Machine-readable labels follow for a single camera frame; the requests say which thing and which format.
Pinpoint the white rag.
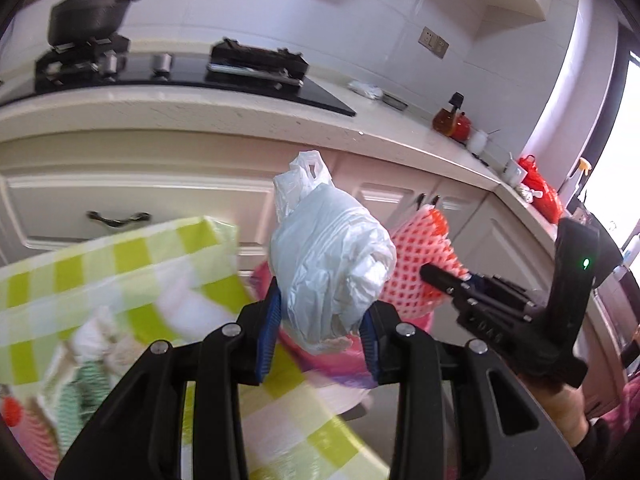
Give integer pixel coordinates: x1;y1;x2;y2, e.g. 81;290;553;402
347;80;384;101

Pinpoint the black burner grate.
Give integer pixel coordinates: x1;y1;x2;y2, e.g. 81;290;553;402
37;34;132;75
207;37;309;92

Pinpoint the black glass gas stove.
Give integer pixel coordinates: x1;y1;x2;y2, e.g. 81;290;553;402
34;35;357;118

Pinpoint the wall socket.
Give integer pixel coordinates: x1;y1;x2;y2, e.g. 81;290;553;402
419;26;449;59

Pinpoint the cream cabinet door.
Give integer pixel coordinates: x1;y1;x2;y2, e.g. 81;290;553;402
427;185;501;281
335;154;427;242

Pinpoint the spray bottle yellow nozzle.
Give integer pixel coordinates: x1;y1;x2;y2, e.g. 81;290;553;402
562;156;594;201

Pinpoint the red plastic bag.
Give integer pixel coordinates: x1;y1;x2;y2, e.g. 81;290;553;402
517;155;563;226

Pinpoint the white mug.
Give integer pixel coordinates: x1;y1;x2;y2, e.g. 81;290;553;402
502;152;529;186

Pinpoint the pink bag-lined trash bin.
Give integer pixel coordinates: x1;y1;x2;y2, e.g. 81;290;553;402
249;260;436;391

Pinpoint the red kettle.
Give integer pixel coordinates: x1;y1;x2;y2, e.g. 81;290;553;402
450;112;474;142

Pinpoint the person's right forearm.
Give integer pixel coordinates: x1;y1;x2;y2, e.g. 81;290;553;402
537;377;616;466

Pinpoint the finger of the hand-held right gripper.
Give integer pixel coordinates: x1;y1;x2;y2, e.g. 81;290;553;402
464;271;497;294
419;264;471;302

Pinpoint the cream drawer front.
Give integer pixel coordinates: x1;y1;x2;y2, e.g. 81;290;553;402
0;172;281;252

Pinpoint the white plastic bag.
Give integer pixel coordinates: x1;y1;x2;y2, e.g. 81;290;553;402
270;150;398;356

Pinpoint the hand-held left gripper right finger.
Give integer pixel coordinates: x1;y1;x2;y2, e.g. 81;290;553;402
357;300;586;480

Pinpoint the red foam fruit net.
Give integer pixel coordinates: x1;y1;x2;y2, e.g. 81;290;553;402
382;205;471;318

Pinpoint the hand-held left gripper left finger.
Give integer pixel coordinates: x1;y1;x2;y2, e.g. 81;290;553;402
54;277;283;480

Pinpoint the black cooking pot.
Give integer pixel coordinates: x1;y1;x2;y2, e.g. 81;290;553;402
47;0;142;47

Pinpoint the small red round object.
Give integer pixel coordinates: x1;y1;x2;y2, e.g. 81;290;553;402
0;396;25;428

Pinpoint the dark drawer handle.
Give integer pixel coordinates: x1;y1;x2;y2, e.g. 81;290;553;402
86;210;152;229

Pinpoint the green checked tablecloth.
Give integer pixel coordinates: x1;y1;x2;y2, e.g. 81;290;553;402
0;216;391;480

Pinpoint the green striped wrapper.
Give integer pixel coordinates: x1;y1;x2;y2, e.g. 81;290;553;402
42;360;108;453

